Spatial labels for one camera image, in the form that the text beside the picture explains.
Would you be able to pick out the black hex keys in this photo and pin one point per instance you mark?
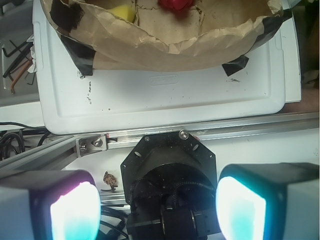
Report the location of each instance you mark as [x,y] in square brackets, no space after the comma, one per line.
[15,63]

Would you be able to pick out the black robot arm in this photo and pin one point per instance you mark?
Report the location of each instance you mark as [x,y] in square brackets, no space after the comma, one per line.
[173,191]

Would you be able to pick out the metal corner bracket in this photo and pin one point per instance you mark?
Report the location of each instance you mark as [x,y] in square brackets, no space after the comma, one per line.
[90,144]

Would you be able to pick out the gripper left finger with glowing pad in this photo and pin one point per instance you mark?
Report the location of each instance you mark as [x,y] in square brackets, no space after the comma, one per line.
[49,205]

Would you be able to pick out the aluminium frame rail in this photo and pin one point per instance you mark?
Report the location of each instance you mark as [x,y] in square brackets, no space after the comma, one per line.
[63,151]

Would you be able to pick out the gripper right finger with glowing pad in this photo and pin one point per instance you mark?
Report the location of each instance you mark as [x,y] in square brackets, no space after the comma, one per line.
[270,201]

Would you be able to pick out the brown paper bag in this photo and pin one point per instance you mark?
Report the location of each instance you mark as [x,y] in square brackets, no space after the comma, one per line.
[212,33]

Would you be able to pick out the red crumpled object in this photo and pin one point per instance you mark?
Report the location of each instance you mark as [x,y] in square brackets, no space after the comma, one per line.
[177,7]

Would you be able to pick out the yellow sponge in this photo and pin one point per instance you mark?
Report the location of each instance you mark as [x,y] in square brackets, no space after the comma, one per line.
[125,12]

